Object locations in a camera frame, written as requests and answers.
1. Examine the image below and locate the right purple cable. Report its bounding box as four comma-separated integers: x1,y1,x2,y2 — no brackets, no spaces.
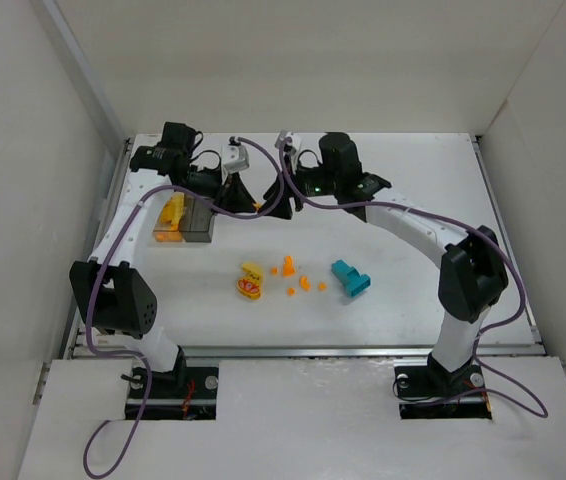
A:
280,137,549,419

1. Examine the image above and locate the grey transparent container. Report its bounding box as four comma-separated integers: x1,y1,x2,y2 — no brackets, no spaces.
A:
179,196,215,243

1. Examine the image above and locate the orange arch lego stack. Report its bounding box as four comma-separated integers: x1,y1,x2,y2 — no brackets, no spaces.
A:
282,256,296,277

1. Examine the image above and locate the aluminium frame rail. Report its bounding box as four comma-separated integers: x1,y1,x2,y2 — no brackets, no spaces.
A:
62,137,547,360

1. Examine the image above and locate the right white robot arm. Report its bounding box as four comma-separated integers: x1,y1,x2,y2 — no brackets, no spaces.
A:
271,132,509,384

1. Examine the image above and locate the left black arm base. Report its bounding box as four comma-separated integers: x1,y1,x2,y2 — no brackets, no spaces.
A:
141,362,219,421

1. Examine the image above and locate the yellow lego stack in container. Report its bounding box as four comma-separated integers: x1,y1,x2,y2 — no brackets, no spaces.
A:
159,193,185,231

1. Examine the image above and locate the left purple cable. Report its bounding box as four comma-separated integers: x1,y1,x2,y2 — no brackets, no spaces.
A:
82,135,292,480

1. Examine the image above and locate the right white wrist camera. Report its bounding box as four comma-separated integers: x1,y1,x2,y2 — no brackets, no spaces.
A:
275,130,302,170

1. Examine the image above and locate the teal lego piece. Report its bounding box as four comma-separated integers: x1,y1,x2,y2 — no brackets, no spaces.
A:
331,260,371,299

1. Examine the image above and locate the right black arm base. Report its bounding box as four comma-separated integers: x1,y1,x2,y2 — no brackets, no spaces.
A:
392,363,492,420

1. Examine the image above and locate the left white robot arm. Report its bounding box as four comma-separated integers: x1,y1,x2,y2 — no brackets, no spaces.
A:
69,122,249,380

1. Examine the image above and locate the orange transparent container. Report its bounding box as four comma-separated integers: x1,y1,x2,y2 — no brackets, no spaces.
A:
152,193,185,243

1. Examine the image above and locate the purple cable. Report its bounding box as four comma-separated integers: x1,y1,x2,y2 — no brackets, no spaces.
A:
280,137,549,419
82,135,292,480

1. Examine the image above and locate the yellow round lego with sticker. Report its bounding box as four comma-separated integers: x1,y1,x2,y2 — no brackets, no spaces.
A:
236,262,263,300

